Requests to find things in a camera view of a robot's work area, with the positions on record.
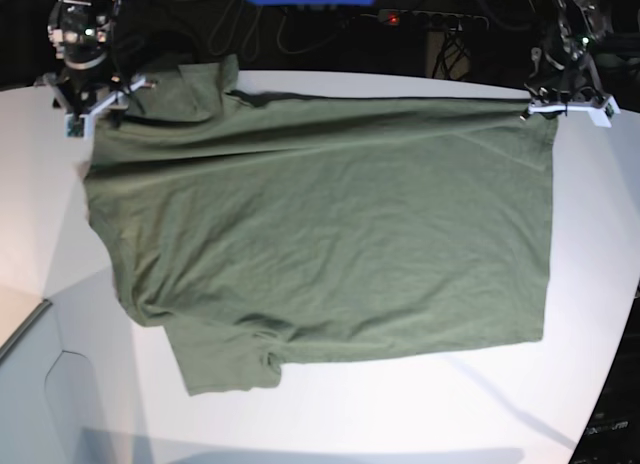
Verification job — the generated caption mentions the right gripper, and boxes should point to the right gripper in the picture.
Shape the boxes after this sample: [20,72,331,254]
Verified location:
[34,65,156,140]

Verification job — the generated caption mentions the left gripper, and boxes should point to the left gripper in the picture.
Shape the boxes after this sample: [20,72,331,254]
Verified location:
[520,53,614,127]

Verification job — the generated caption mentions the green t-shirt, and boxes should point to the green t-shirt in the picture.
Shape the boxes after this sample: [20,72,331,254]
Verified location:
[84,58,557,395]

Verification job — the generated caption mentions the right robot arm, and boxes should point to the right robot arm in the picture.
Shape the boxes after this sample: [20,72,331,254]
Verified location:
[34,0,156,140]

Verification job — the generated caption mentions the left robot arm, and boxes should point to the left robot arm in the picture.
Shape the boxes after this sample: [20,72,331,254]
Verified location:
[520,0,621,128]

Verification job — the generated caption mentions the black power strip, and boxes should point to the black power strip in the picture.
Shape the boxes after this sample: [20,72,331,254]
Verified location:
[376,9,490,32]

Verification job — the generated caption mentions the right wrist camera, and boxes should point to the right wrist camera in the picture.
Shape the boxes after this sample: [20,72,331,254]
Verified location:
[64,114,91,140]

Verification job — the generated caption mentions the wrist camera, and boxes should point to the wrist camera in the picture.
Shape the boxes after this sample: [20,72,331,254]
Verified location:
[64,114,91,140]
[594,96,621,128]

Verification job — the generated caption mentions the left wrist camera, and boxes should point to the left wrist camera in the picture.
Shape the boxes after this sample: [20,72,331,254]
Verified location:
[594,96,621,128]

